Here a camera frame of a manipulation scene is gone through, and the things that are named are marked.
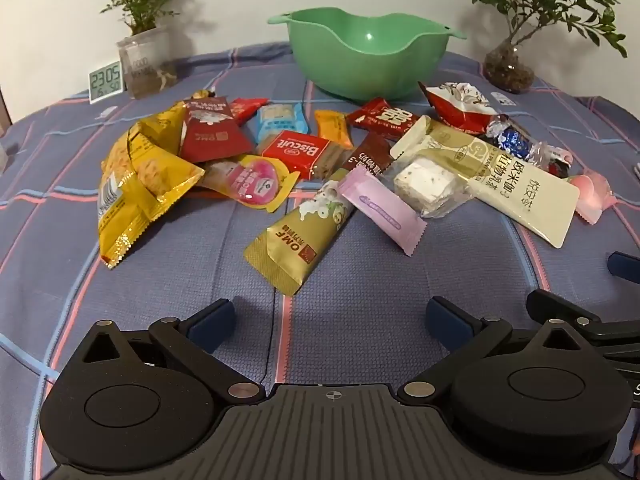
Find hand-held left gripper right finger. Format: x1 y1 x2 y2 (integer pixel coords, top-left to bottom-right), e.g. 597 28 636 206
397 296 626 405

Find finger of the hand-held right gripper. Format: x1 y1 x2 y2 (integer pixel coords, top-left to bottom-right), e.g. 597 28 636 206
606 251 640 287
526 288 640 361

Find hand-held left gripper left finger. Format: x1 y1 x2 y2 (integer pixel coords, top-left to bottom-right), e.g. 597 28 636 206
60 298 266 405

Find pink candy packet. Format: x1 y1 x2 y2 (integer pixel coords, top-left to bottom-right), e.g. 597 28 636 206
564 169 615 224

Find gold snack packet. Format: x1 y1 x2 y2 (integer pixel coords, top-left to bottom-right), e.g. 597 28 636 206
244 169 358 297

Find long cream snack packet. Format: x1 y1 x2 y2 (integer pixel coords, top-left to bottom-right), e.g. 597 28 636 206
390 115 580 249

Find pale purple snack packet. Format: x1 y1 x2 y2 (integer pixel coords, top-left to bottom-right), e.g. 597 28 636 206
338 165 429 257

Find clear-wrapped white nougat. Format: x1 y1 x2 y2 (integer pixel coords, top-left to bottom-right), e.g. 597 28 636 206
391 156 473 219

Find pink round jelly packet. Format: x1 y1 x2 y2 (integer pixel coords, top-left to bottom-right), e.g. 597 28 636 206
200 154 301 209

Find large yellow snack bag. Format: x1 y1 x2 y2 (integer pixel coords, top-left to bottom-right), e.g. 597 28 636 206
97 101 206 268

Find blue candy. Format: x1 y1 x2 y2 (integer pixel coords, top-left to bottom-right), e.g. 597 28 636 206
486 114 575 177

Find dark brown snack packet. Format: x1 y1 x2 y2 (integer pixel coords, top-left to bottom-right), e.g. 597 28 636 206
342 132 396 177

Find long red snack packet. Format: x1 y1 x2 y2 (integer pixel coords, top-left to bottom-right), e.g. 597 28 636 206
259 130 357 181

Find dark red snack packet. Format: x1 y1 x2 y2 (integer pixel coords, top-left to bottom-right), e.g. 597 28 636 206
179 96 255 163

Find light blue snack packet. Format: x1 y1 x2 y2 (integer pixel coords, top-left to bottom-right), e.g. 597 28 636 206
256 102 310 143

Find small bright red packet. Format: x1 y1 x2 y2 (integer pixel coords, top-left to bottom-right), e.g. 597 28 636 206
229 97 271 127

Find red packet with gold characters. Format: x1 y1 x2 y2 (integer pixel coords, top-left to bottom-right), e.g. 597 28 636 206
346 97 421 142

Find red and white snack bag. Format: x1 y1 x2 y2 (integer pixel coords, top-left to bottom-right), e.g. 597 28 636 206
419 81 499 135

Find orange snack packet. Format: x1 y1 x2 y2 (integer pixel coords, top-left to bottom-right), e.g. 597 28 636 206
314 110 354 150

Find green plastic bowl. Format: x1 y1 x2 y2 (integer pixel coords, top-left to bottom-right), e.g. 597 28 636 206
266 7 468 103

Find blue plaid tablecloth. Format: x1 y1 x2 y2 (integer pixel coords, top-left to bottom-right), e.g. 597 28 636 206
0 42 640 480

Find leafy plant in glass vase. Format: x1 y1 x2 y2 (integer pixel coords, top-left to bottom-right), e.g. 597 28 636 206
457 0 628 95

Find small digital clock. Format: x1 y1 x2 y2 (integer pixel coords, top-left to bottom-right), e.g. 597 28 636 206
88 62 124 105

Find small potted plant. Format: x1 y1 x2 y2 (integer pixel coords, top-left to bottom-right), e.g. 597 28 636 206
95 0 183 101

